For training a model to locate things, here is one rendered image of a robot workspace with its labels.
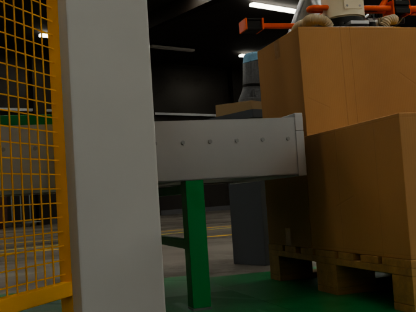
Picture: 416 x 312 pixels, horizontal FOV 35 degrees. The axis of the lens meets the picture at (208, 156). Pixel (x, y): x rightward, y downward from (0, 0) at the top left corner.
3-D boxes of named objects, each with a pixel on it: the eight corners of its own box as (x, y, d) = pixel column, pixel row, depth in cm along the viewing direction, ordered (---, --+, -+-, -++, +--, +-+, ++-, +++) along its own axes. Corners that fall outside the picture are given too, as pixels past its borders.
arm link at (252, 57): (236, 85, 349) (236, 52, 350) (262, 88, 358) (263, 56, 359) (253, 82, 336) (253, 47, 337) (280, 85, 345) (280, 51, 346)
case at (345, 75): (306, 136, 238) (297, 26, 240) (264, 146, 276) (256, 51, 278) (447, 129, 256) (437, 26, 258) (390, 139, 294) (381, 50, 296)
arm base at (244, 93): (231, 104, 350) (231, 86, 351) (262, 107, 359) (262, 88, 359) (250, 101, 333) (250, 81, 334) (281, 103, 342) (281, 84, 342)
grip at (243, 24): (246, 29, 281) (245, 17, 281) (239, 34, 289) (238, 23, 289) (264, 29, 283) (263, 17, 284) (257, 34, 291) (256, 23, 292)
